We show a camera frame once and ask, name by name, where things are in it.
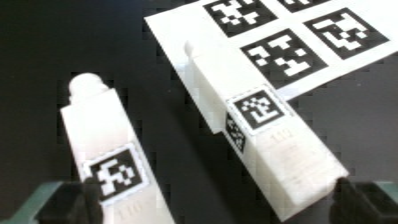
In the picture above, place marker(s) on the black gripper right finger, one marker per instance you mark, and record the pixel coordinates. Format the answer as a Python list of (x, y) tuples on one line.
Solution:
[(365, 202)]

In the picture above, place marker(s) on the fiducial marker sheet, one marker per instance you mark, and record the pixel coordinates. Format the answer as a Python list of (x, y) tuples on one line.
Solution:
[(289, 43)]

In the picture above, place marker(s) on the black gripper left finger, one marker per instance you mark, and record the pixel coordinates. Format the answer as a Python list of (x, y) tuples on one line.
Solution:
[(61, 204)]

